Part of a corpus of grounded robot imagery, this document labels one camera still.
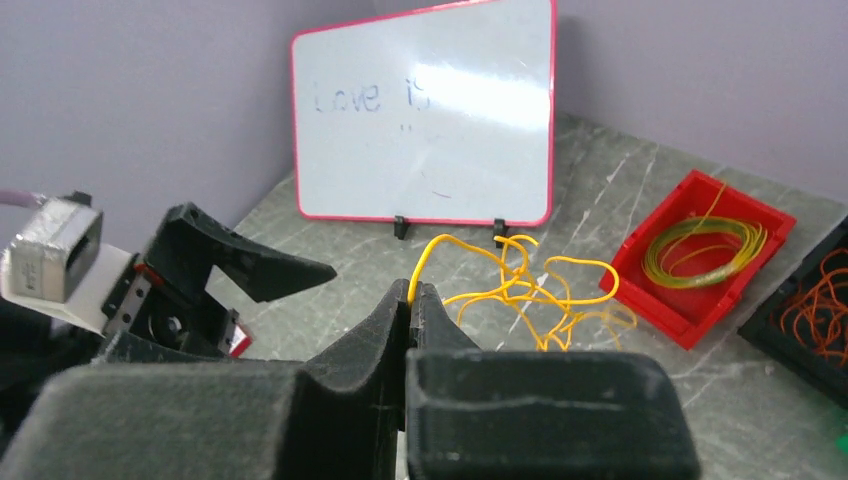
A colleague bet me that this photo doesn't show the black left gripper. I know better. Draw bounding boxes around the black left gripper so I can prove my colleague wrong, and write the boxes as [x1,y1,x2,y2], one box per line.
[99,202,336,363]

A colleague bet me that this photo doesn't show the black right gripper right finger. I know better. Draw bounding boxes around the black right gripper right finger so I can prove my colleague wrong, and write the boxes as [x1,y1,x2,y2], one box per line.
[405,284,701,479]

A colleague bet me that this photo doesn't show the yellow green coiled cable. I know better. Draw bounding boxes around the yellow green coiled cable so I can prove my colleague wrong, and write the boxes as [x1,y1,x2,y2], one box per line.
[642,182,769,290]

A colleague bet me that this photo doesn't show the black plastic bin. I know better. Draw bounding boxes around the black plastic bin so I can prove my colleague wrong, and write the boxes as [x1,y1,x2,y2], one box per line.
[738,220,847,408]

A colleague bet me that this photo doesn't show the pink framed whiteboard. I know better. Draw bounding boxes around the pink framed whiteboard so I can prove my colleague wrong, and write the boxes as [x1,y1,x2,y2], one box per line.
[290,1,558,227]

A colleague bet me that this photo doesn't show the orange cable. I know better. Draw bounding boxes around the orange cable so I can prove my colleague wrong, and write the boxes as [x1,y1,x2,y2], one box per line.
[771,247,848,370]

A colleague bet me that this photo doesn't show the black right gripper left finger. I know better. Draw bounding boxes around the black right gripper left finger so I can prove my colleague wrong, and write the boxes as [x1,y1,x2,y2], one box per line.
[1,280,409,479]

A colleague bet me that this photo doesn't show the red plastic bin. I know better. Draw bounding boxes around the red plastic bin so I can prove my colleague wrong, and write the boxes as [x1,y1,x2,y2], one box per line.
[599,170,796,349]

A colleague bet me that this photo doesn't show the green plastic bin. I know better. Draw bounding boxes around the green plastic bin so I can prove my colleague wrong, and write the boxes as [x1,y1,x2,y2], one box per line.
[836,434,848,454]

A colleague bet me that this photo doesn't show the small red white box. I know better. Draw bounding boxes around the small red white box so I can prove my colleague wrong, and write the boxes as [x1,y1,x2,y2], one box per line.
[229,324,253,358]

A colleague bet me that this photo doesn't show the orange yellow cables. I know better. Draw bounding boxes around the orange yellow cables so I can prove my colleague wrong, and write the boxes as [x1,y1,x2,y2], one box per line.
[406,233,639,352]

